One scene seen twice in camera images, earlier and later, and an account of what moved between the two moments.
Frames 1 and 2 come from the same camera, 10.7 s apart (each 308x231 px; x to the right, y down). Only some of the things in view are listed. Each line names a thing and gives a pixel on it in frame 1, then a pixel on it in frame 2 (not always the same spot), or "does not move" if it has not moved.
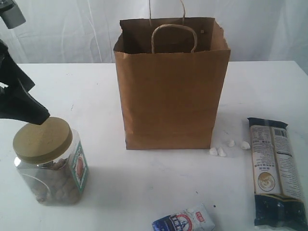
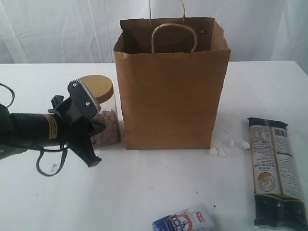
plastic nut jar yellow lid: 34,143 → 102,87
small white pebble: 221,152 does not move
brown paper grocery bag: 171,73 does not move
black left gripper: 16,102 → 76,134
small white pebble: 245,146 does not move
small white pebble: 213,151 does not move
